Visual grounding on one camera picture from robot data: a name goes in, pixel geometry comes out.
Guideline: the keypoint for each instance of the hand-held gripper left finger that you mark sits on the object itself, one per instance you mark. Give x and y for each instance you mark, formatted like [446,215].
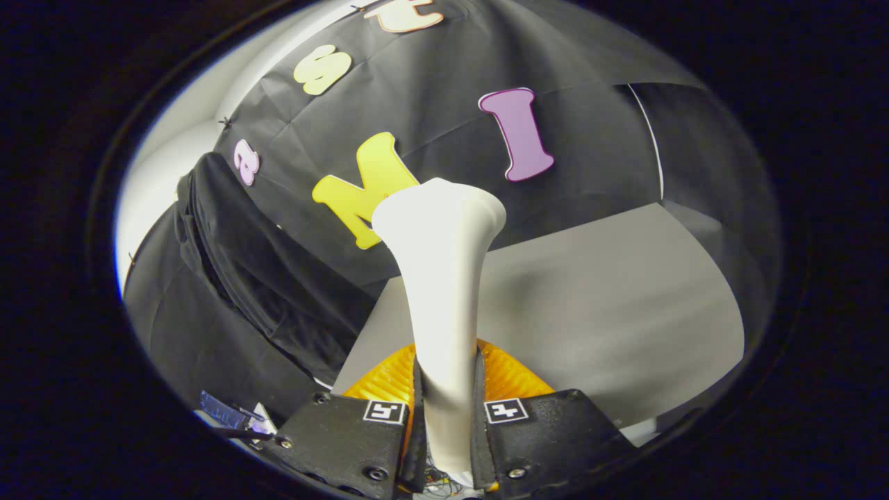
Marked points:
[414,458]

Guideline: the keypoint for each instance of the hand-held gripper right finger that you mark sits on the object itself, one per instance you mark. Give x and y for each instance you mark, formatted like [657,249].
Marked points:
[480,451]

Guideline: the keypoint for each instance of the white garment steamer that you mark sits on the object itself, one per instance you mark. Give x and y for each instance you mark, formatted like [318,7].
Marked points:
[444,278]

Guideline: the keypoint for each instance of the black jacket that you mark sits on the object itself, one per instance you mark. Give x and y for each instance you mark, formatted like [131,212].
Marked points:
[264,278]

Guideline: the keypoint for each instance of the grey cabinet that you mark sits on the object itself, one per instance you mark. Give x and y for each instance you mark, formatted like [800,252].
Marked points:
[590,312]

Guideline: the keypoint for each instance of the blue white printed item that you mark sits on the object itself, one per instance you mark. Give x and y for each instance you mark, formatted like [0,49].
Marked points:
[222,408]

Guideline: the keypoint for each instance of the black backdrop cloth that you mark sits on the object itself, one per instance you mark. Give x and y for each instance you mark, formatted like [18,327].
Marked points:
[430,90]

